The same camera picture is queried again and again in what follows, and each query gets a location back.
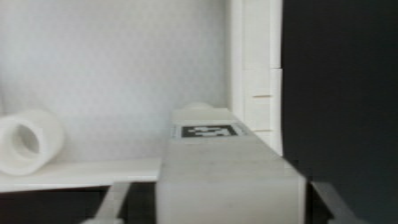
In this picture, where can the white desk top tray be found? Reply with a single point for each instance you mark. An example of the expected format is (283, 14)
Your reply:
(109, 60)

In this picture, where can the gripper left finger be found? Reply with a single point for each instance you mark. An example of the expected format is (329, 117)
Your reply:
(126, 207)

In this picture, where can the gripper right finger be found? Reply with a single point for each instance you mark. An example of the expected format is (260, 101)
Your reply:
(327, 210)

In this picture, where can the white U-shaped border fence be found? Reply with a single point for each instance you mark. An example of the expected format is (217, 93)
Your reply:
(254, 66)

